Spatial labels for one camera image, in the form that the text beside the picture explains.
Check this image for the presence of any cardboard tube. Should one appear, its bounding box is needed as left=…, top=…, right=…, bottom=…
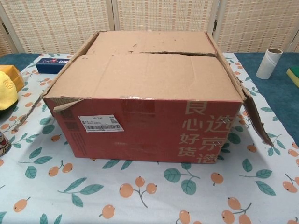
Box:
left=256, top=48, right=283, bottom=80

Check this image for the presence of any green and yellow sponge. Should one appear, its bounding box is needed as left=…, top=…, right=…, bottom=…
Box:
left=285, top=67, right=299, bottom=88

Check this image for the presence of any yellow eye mask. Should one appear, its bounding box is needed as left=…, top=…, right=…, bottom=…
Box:
left=0, top=70, right=19, bottom=120

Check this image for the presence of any woven folding screen panel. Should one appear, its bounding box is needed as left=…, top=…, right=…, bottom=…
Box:
left=111, top=0, right=221, bottom=53
left=214, top=0, right=299, bottom=55
left=4, top=0, right=115, bottom=56

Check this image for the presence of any red soda can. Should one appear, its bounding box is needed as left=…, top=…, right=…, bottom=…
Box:
left=0, top=130, right=12, bottom=162

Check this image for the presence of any dark blue printed box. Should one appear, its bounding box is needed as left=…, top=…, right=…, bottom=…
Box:
left=36, top=54, right=76, bottom=75

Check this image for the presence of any floral fruit print tablecloth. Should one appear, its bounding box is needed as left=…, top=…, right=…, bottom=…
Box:
left=0, top=52, right=299, bottom=224

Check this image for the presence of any cardboard box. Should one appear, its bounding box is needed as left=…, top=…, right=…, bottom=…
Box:
left=15, top=30, right=275, bottom=165

